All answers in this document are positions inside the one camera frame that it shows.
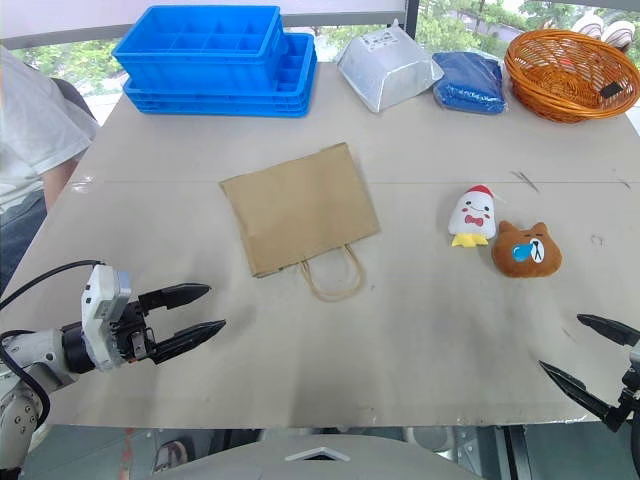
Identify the silver foil pouch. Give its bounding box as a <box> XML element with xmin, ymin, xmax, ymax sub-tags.
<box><xmin>336</xmin><ymin>20</ymin><xmax>445</xmax><ymax>114</ymax></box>

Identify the dark window frame post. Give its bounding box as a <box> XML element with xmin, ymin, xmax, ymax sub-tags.
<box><xmin>403</xmin><ymin>0</ymin><xmax>422</xmax><ymax>40</ymax></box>

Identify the brown bear plush toy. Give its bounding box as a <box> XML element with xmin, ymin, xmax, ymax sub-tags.
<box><xmin>491</xmin><ymin>220</ymin><xmax>564</xmax><ymax>279</ymax></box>

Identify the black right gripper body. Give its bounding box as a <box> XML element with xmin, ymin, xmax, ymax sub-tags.
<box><xmin>619</xmin><ymin>369</ymin><xmax>640</xmax><ymax>417</ymax></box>

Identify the orange wicker basket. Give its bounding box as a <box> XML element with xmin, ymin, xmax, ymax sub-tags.
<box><xmin>503</xmin><ymin>28</ymin><xmax>640</xmax><ymax>124</ymax></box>

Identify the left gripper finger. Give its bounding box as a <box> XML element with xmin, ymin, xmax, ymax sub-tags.
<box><xmin>149</xmin><ymin>319</ymin><xmax>228</xmax><ymax>366</ymax></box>
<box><xmin>138</xmin><ymin>282</ymin><xmax>213</xmax><ymax>314</ymax></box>

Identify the striped beige plush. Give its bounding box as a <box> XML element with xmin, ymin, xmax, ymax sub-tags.
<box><xmin>571</xmin><ymin>13</ymin><xmax>640</xmax><ymax>50</ymax></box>

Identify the shoe under table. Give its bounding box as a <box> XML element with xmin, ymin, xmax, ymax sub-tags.
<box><xmin>152</xmin><ymin>438</ymin><xmax>190</xmax><ymax>475</ymax></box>

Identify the blue compartment crate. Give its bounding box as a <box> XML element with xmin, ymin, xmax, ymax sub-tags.
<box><xmin>111</xmin><ymin>5</ymin><xmax>287</xmax><ymax>95</ymax></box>
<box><xmin>122</xmin><ymin>31</ymin><xmax>318</xmax><ymax>110</ymax></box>
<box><xmin>129</xmin><ymin>97</ymin><xmax>314</xmax><ymax>119</ymax></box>

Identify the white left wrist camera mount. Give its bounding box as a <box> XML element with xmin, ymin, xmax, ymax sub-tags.
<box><xmin>80</xmin><ymin>264</ymin><xmax>134</xmax><ymax>373</ymax></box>

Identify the person in white shirt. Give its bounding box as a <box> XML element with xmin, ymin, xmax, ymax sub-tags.
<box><xmin>0</xmin><ymin>45</ymin><xmax>102</xmax><ymax>297</ymax></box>

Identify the dark chair back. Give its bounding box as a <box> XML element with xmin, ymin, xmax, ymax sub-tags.
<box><xmin>51</xmin><ymin>76</ymin><xmax>99</xmax><ymax>123</ymax></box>

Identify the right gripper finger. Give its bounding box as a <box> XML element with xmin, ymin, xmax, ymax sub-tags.
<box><xmin>576</xmin><ymin>313</ymin><xmax>640</xmax><ymax>348</ymax></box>
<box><xmin>538</xmin><ymin>359</ymin><xmax>627</xmax><ymax>434</ymax></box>

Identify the brown paper bag with handles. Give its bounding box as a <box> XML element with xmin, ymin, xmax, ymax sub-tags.
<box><xmin>218</xmin><ymin>142</ymin><xmax>382</xmax><ymax>303</ymax></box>

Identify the blue cloth in plastic wrap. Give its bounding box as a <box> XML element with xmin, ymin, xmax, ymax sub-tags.
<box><xmin>431</xmin><ymin>50</ymin><xmax>508</xmax><ymax>116</ymax></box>

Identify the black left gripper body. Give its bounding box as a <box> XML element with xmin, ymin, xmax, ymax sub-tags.
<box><xmin>106</xmin><ymin>301</ymin><xmax>158</xmax><ymax>370</ymax></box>

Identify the white chicken plush toy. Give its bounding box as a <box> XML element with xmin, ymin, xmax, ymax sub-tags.
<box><xmin>447</xmin><ymin>184</ymin><xmax>507</xmax><ymax>249</ymax></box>

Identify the grey robot torso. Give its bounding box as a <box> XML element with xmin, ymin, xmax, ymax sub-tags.
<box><xmin>162</xmin><ymin>433</ymin><xmax>484</xmax><ymax>480</ymax></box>

